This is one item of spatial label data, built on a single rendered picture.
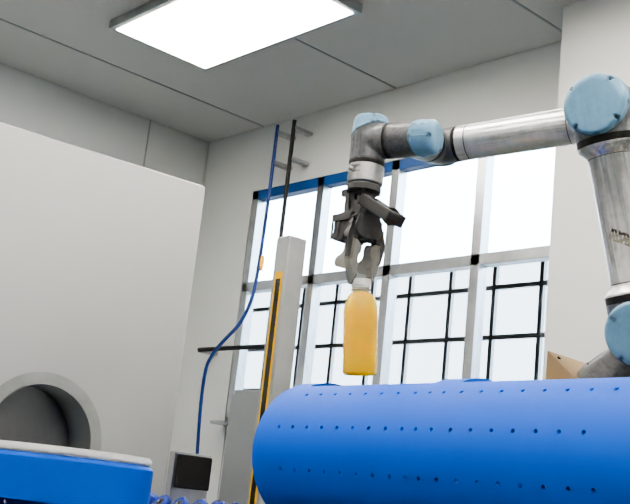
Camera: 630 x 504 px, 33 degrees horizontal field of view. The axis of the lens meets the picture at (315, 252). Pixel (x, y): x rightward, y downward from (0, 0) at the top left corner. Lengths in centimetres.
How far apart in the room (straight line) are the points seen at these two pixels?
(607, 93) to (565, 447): 72
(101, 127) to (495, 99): 268
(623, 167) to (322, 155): 469
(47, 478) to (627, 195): 111
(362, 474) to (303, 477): 16
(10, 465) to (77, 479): 9
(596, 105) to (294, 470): 86
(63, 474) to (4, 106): 537
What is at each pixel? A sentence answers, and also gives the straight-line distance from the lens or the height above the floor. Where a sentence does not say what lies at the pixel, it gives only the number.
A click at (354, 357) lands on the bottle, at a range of 210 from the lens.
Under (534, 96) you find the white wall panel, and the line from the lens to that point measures 560.
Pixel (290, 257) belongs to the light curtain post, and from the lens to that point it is 289.
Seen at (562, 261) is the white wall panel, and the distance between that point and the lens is 482.
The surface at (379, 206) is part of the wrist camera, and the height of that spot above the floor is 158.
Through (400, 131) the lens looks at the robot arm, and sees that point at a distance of 218.
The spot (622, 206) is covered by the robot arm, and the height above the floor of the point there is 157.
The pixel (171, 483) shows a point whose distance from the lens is 250.
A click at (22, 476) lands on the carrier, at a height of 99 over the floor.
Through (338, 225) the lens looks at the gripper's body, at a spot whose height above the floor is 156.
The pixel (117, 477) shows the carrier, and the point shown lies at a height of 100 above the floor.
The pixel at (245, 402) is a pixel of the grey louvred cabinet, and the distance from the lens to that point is 459.
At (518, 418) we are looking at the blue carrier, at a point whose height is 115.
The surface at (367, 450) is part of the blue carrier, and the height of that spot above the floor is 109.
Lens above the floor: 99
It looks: 13 degrees up
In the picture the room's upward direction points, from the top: 6 degrees clockwise
